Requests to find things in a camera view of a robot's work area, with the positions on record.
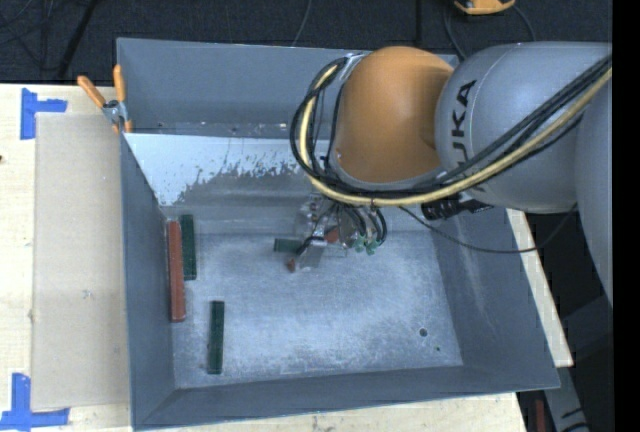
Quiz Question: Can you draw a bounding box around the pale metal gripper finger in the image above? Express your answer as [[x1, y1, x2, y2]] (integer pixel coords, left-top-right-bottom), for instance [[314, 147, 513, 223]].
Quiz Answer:
[[297, 240, 329, 270]]

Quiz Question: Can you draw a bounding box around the grey metal bin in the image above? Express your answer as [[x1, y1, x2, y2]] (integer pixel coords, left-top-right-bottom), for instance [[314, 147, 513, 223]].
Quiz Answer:
[[115, 37, 562, 429]]

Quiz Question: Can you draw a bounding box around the pale wood flat board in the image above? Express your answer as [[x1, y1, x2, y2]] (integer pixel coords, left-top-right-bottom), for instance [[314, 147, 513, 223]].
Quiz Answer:
[[29, 112, 132, 413]]

